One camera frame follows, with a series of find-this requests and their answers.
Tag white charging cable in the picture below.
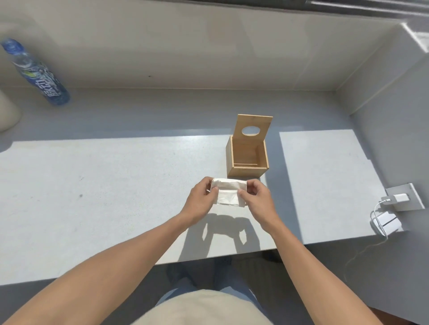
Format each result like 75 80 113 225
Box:
345 199 393 280

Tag white charger plug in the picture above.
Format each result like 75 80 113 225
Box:
380 193 410 205

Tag beige round container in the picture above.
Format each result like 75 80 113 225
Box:
0 89 22 132

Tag person's beige shirt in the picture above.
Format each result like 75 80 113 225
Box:
131 289 275 325

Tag blue plastic water bottle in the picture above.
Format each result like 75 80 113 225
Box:
1 38 70 106

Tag wooden tissue box lid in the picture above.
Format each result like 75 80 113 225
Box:
233 114 273 139

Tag white tissue pack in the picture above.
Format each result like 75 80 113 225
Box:
209 178 249 207

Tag white power adapter block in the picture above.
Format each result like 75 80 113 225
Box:
370 211 404 235

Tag person's right hand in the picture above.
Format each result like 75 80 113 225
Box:
237 179 283 233

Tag wooden tissue box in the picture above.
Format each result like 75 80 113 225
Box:
226 135 270 179

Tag person's blue jeans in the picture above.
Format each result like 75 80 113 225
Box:
156 258 265 315

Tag white wall socket plate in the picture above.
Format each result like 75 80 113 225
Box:
385 183 426 212

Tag person's left hand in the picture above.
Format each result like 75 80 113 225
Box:
180 176 219 228

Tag person's right forearm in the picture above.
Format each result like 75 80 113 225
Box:
266 216 386 325

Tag person's left forearm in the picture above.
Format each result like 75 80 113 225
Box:
0 212 196 325

